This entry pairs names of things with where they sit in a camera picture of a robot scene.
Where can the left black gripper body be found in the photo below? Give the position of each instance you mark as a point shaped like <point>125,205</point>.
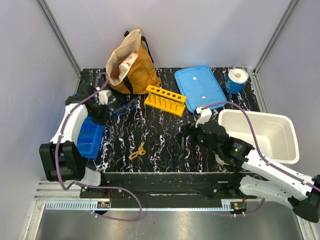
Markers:
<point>100,114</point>

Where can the toilet paper roll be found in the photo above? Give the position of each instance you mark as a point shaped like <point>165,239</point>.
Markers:
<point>236,80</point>

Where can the blue safety glasses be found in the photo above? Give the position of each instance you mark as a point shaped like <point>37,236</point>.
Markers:
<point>127,108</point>

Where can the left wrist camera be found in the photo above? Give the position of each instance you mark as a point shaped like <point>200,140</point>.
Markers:
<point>102,97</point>

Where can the brown paper tote bag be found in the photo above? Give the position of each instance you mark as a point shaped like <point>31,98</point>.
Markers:
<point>141,74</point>

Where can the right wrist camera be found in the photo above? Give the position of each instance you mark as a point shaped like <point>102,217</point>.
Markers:
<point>205,115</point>

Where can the white package in bag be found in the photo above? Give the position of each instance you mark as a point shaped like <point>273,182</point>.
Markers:
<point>126,64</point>

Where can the yellow test tube rack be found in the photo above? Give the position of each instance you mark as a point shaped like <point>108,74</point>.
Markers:
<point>165,100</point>

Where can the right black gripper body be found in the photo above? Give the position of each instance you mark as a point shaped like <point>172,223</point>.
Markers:
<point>197,137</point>

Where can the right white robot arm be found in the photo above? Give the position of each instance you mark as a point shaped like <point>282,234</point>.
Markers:
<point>297,191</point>

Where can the white plastic tub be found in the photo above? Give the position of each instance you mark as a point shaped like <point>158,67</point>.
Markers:
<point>276,135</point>

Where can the yellow rubber band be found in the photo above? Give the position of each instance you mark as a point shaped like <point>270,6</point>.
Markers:
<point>140,152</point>

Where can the blue compartment bin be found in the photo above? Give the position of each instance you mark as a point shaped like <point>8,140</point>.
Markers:
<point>89,138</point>

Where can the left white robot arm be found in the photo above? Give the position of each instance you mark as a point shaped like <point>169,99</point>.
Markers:
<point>61,159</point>

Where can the light blue tray lid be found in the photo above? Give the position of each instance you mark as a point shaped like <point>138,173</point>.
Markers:
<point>200,87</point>

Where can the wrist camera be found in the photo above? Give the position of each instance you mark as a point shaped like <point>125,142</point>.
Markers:
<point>102,97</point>
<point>205,115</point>

